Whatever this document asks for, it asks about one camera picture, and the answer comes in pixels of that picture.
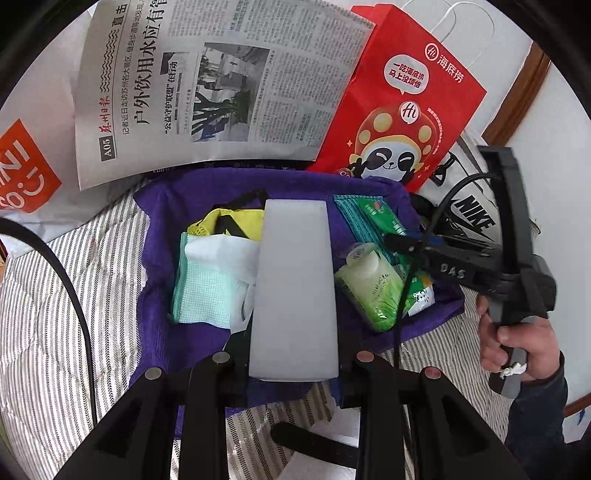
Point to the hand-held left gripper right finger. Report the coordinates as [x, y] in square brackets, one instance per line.
[383, 392]

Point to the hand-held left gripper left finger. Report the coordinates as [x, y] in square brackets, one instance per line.
[207, 392]

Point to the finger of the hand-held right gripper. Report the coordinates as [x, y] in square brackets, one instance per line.
[406, 247]
[427, 238]

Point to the green tissue packet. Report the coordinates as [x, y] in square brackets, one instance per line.
[381, 214]

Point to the green wet wipes pack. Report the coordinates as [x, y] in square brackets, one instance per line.
[369, 286]

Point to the white foam block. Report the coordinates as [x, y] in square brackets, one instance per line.
[293, 286]

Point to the person's right forearm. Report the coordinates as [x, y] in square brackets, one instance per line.
[540, 415]

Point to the person's right hand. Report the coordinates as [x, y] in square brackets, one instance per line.
[535, 341]

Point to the small green and white packet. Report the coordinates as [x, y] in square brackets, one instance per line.
[420, 295]

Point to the green snack packet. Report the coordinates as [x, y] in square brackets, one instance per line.
[346, 210]

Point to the white bag with black logo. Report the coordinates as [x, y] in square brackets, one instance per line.
[455, 161]

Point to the light green mesh cloth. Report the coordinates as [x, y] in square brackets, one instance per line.
[198, 290]

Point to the red panda print paper bag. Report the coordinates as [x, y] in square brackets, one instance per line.
[401, 115]

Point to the white cloth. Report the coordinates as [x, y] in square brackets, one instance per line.
[217, 251]

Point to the purple towel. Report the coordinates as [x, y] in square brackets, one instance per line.
[157, 258]

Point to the yellow and black mesh pouch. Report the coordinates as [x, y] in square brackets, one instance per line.
[240, 221]

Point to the newspaper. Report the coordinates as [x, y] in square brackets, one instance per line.
[277, 69]

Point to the white plastic bag orange logo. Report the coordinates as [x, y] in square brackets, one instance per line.
[27, 170]

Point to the wooden frame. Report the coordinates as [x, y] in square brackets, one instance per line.
[517, 92]

